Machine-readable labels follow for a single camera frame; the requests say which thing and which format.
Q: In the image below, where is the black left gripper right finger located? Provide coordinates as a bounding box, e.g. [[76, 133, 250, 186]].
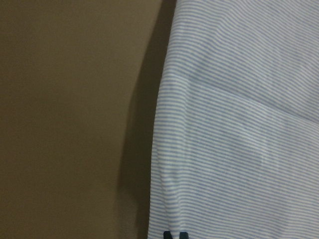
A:
[[179, 232, 189, 239]]

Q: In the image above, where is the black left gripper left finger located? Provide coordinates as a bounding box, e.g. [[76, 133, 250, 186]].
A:
[[163, 231, 173, 239]]

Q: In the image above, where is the blue striped dress shirt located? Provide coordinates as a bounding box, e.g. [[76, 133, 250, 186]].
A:
[[148, 0, 319, 239]]

